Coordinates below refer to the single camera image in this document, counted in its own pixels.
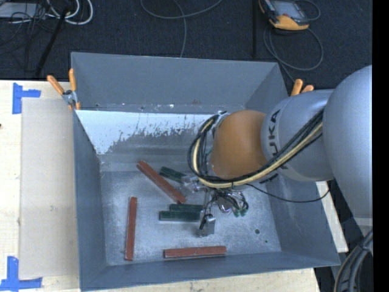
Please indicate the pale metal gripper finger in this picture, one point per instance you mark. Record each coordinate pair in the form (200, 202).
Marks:
(197, 188)
(190, 179)

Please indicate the dark green flat block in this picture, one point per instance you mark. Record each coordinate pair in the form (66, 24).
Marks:
(179, 216)
(186, 207)
(170, 173)

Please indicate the red-brown flat block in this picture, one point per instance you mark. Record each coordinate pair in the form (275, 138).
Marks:
(161, 182)
(131, 228)
(194, 252)

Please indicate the grey metal bin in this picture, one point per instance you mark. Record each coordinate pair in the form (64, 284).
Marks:
(170, 81)

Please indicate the pale cardboard board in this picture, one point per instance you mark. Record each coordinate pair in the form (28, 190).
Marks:
(45, 187)

